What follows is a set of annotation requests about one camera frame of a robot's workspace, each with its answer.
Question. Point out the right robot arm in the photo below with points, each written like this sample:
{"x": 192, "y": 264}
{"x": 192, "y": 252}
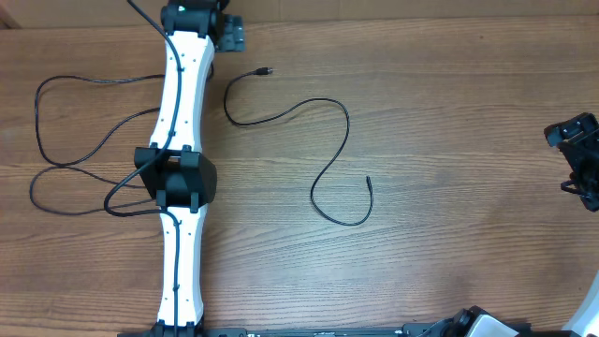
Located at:
{"x": 584, "y": 322}

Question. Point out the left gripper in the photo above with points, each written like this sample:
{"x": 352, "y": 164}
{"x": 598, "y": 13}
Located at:
{"x": 232, "y": 35}

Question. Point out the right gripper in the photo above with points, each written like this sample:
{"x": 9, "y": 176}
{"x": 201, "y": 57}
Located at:
{"x": 588, "y": 137}

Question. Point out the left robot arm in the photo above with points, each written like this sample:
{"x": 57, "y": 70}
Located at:
{"x": 173, "y": 167}

